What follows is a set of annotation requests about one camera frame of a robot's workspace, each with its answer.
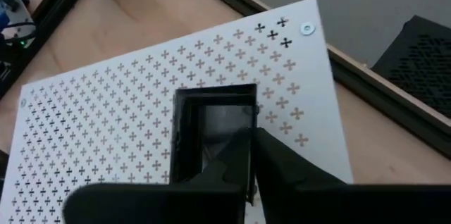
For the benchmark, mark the blue and white object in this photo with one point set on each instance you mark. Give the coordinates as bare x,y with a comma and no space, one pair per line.
14,9

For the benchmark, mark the black rectangular mini plate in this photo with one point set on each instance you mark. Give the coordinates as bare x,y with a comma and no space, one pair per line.
183,129

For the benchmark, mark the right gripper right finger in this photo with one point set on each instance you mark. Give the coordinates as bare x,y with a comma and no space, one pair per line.
352,206

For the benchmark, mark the black perforated computer case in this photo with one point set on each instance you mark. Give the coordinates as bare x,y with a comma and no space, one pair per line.
423,62

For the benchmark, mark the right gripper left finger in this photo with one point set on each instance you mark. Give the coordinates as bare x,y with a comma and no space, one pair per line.
158,206

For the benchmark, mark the short black table edge rail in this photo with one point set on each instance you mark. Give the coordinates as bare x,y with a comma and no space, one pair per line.
56,4

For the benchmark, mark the white perforated metal shelf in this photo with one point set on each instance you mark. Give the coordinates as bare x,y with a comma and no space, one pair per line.
105,93

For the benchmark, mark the long black table edge rail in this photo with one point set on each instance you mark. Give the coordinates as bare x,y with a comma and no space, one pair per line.
387,102

